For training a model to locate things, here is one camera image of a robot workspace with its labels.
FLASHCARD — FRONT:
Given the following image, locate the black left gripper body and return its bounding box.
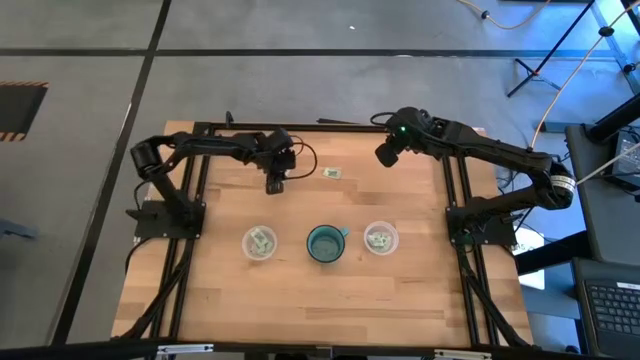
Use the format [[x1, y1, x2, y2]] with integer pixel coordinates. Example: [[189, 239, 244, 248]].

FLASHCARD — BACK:
[[254, 127, 297, 176]]

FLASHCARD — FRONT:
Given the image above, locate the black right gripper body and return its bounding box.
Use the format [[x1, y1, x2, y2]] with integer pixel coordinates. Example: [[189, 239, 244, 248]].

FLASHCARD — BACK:
[[387, 106, 436, 151]]

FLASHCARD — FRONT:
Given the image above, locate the clear plastic bowl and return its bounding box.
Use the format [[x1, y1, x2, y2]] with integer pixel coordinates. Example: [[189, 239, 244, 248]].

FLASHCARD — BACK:
[[363, 220, 401, 257], [241, 224, 279, 262]]

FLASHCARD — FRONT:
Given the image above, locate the teal speckled enamel mug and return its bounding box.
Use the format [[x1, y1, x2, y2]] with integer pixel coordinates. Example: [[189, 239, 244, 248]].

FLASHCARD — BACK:
[[305, 223, 351, 265]]

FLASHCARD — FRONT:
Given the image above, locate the black tripod stand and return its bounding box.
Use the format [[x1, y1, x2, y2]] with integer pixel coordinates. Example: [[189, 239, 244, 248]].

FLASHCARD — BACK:
[[506, 0, 597, 99]]

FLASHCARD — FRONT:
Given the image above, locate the white paper sheet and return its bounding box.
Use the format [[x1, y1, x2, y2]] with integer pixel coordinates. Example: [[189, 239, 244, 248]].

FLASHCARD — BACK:
[[513, 225, 547, 291]]

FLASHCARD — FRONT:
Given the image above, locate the black desk beam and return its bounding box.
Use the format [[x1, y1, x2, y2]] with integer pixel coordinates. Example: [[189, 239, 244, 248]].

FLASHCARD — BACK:
[[584, 93, 640, 145]]

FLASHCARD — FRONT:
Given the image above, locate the grey desk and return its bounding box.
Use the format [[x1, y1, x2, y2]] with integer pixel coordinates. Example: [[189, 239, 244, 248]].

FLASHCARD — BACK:
[[564, 122, 640, 266]]

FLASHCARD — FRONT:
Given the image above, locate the black electronics box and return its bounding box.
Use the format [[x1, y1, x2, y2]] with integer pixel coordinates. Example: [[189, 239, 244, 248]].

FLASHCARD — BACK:
[[603, 127, 640, 191]]

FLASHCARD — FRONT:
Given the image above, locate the grey light stand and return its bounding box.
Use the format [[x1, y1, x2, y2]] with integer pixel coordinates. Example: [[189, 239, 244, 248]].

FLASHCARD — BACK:
[[592, 0, 640, 96]]

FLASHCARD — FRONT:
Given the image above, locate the hazard-striped floor hatch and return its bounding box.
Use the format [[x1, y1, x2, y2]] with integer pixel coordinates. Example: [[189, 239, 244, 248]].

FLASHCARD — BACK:
[[0, 80, 50, 143]]

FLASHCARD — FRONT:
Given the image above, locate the dark laptop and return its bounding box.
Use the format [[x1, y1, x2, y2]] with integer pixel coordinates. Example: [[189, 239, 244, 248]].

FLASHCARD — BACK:
[[571, 256, 640, 359]]

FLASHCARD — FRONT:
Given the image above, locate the black right camera cable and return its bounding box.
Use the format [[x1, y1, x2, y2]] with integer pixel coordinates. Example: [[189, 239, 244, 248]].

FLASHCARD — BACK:
[[369, 110, 401, 131]]

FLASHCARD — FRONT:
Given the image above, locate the black camera cable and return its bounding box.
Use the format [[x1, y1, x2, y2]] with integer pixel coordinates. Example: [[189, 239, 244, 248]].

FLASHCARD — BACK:
[[287, 134, 319, 181], [369, 110, 401, 131]]

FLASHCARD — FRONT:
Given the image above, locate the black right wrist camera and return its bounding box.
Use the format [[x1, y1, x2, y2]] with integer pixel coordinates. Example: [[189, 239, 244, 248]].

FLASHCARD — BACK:
[[374, 141, 402, 169]]

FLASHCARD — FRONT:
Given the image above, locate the black left camera cable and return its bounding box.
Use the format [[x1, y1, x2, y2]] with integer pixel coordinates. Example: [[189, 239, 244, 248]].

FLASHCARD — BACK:
[[287, 134, 319, 181]]

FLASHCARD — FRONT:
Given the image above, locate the black metal table frame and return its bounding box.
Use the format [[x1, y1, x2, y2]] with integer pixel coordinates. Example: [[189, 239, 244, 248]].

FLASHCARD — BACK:
[[112, 110, 535, 351]]

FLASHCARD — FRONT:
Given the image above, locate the tan hanging cable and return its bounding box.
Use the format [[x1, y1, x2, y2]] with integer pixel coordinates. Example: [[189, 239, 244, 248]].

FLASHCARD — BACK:
[[527, 0, 640, 151]]

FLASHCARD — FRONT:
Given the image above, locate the silver metal bracket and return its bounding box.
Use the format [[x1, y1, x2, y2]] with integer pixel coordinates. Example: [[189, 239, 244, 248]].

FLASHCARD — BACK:
[[432, 348, 494, 360], [156, 343, 215, 357]]

